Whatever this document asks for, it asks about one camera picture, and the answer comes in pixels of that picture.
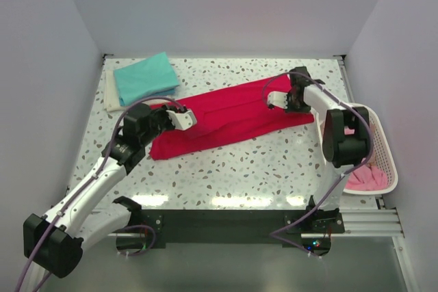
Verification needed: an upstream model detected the folded cream t shirt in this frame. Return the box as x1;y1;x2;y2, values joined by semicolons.
103;68;175;113

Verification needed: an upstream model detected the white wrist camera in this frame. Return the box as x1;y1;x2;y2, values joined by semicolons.
266;91;288;110
166;109;197;131

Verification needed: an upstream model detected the white plastic laundry basket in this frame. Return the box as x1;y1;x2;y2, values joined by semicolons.
312;101;398;200

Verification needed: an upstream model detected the folded teal t shirt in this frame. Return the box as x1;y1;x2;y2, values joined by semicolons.
114;52;179;106

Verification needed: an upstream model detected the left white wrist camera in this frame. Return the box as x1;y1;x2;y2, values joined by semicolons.
166;109;197;131

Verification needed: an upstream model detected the aluminium frame rail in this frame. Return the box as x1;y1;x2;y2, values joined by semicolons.
43;205;406;238

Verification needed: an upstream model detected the red t shirt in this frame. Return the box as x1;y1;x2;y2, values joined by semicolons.
149;76;314;161

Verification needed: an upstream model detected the pink t shirt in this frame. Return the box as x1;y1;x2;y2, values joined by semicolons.
343;126;389;191

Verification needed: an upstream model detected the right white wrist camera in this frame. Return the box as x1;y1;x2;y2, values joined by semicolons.
266;91;288;110

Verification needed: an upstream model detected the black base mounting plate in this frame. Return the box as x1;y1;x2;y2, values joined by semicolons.
116;210;345;255

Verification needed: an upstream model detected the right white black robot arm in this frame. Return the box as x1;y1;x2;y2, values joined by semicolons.
276;66;374;234

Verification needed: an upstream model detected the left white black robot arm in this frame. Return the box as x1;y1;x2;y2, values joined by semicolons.
23;100;196;278

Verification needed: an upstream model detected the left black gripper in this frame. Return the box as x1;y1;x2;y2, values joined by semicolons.
141;103;179;146

